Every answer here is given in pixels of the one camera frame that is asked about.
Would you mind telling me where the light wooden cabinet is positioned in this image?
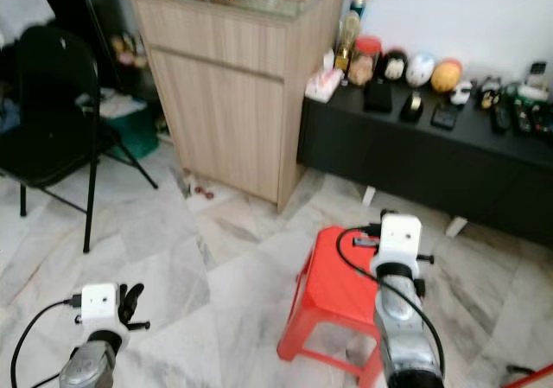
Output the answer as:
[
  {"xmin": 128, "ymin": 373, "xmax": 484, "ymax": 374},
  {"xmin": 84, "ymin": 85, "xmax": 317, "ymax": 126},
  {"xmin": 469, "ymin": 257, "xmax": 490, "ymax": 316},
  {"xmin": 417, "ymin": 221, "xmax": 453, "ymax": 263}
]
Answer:
[{"xmin": 127, "ymin": 0, "xmax": 349, "ymax": 215}]

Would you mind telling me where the orange egg figure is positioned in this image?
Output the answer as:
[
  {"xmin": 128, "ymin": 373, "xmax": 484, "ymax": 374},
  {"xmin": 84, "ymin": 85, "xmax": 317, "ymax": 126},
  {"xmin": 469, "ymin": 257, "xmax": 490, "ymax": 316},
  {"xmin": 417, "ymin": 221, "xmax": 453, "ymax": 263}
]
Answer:
[{"xmin": 430, "ymin": 58, "xmax": 465, "ymax": 95}]

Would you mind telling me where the red plastic stool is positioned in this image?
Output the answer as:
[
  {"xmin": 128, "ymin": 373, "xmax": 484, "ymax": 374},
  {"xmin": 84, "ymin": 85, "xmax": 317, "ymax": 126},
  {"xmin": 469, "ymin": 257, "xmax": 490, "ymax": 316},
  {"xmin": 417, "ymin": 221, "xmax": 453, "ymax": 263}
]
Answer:
[{"xmin": 276, "ymin": 225, "xmax": 426, "ymax": 388}]

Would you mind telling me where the black low console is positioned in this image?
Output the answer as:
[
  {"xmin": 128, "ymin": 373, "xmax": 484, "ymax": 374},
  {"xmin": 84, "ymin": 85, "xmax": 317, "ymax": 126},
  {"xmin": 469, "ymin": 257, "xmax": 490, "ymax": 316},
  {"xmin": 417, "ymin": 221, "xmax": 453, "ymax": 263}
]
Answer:
[{"xmin": 296, "ymin": 80, "xmax": 553, "ymax": 250}]

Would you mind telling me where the black and white round figure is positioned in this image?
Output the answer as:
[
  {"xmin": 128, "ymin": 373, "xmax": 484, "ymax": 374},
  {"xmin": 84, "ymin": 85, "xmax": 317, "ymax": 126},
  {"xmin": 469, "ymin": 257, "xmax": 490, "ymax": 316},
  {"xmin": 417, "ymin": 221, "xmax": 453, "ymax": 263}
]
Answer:
[{"xmin": 379, "ymin": 48, "xmax": 410, "ymax": 84}]

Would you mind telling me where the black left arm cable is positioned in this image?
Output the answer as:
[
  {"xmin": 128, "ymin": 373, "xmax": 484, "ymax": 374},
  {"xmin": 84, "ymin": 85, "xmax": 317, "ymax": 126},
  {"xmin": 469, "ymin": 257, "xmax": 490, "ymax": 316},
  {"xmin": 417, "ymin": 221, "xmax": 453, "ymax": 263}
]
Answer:
[{"xmin": 10, "ymin": 295, "xmax": 84, "ymax": 388}]

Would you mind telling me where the small black box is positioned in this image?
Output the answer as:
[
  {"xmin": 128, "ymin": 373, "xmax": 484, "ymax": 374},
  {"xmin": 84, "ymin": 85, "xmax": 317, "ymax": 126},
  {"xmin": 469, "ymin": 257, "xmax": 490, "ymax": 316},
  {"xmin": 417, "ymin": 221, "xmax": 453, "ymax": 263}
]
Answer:
[{"xmin": 363, "ymin": 81, "xmax": 396, "ymax": 115}]

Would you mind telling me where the small white toy car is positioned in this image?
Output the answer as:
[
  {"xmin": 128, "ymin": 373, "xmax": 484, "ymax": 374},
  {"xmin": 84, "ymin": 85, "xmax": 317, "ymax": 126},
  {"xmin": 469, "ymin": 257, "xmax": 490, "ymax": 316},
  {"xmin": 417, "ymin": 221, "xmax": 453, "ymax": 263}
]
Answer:
[{"xmin": 449, "ymin": 80, "xmax": 474, "ymax": 107}]

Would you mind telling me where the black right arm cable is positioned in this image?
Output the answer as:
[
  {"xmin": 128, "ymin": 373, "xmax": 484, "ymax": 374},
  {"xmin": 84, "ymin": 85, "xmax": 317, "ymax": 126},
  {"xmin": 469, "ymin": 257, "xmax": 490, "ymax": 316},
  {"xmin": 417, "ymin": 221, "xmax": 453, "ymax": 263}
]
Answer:
[{"xmin": 336, "ymin": 223, "xmax": 448, "ymax": 378}]

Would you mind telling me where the clear jar with red lid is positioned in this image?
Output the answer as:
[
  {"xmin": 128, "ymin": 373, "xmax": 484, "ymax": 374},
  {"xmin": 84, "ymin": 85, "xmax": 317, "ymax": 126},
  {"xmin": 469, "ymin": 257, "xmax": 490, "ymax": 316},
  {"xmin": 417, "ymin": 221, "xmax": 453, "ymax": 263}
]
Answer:
[{"xmin": 346, "ymin": 35, "xmax": 384, "ymax": 88}]

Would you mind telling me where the green and white package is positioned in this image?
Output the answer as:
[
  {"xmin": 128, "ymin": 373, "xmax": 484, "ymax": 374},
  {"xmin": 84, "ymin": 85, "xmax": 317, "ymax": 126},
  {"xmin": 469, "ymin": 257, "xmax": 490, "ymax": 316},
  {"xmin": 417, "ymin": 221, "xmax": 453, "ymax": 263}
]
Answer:
[{"xmin": 514, "ymin": 60, "xmax": 553, "ymax": 105}]

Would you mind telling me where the gold and blue trophy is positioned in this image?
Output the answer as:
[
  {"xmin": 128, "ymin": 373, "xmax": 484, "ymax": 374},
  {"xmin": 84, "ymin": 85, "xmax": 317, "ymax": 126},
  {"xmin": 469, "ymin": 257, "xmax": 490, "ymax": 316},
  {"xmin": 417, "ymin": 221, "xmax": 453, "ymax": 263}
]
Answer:
[{"xmin": 334, "ymin": 0, "xmax": 378, "ymax": 73}]

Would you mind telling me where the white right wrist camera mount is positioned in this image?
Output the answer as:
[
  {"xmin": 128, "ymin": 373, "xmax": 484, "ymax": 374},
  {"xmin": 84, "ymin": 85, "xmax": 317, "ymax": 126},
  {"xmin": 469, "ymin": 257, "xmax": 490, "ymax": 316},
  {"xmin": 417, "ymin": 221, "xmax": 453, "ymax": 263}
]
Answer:
[{"xmin": 369, "ymin": 213, "xmax": 423, "ymax": 269}]

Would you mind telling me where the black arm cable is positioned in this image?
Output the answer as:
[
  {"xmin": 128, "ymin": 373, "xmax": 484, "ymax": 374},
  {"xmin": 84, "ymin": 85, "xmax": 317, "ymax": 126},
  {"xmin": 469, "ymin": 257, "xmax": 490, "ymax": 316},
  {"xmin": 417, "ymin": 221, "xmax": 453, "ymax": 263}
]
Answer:
[
  {"xmin": 10, "ymin": 295, "xmax": 84, "ymax": 388},
  {"xmin": 336, "ymin": 223, "xmax": 448, "ymax": 378}
]

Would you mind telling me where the black and yellow toy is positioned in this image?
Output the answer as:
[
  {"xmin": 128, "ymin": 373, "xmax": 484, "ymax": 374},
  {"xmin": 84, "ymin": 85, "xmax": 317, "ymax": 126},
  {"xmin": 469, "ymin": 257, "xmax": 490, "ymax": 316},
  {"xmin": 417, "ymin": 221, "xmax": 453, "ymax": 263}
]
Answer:
[{"xmin": 476, "ymin": 76, "xmax": 505, "ymax": 111}]

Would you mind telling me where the black tape dispenser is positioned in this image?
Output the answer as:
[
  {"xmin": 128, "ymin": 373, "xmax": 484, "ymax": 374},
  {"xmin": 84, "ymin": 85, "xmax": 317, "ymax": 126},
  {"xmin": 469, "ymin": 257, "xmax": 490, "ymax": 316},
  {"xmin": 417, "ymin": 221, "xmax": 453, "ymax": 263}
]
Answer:
[{"xmin": 398, "ymin": 92, "xmax": 428, "ymax": 124}]

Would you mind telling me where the black remote control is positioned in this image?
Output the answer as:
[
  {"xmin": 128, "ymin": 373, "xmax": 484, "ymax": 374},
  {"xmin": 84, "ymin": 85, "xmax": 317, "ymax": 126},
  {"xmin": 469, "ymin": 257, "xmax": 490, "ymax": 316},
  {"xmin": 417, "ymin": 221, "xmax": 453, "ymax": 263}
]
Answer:
[
  {"xmin": 512, "ymin": 101, "xmax": 536, "ymax": 137},
  {"xmin": 490, "ymin": 101, "xmax": 513, "ymax": 136}
]

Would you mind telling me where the black folding chair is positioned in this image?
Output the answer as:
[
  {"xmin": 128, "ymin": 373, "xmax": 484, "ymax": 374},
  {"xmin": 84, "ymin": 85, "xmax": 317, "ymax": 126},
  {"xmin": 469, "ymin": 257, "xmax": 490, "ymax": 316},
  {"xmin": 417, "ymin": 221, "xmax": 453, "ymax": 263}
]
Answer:
[{"xmin": 0, "ymin": 24, "xmax": 162, "ymax": 255}]

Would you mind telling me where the green storage box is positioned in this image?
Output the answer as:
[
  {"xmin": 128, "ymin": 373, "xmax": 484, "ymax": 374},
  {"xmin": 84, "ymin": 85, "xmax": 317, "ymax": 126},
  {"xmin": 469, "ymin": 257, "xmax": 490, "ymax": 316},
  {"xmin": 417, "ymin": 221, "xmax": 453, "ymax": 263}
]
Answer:
[{"xmin": 101, "ymin": 103, "xmax": 162, "ymax": 161}]

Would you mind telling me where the red stick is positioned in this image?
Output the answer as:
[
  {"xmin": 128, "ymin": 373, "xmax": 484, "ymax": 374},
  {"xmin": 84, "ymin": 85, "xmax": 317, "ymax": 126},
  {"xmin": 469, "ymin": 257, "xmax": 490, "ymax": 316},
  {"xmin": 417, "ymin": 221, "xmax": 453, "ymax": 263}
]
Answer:
[{"xmin": 502, "ymin": 363, "xmax": 553, "ymax": 388}]

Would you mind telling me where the pink white tissue box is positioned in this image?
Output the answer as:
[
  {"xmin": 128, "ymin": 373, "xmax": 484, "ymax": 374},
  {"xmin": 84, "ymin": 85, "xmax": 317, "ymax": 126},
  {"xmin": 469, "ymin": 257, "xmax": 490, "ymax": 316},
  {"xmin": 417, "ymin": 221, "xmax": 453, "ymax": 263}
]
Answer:
[{"xmin": 304, "ymin": 66, "xmax": 345, "ymax": 104}]

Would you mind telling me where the white egg figure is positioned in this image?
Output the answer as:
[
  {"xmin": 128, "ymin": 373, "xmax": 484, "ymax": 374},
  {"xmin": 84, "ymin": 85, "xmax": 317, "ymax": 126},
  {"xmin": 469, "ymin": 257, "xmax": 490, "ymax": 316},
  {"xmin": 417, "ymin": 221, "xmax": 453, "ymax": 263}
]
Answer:
[{"xmin": 406, "ymin": 53, "xmax": 437, "ymax": 89}]

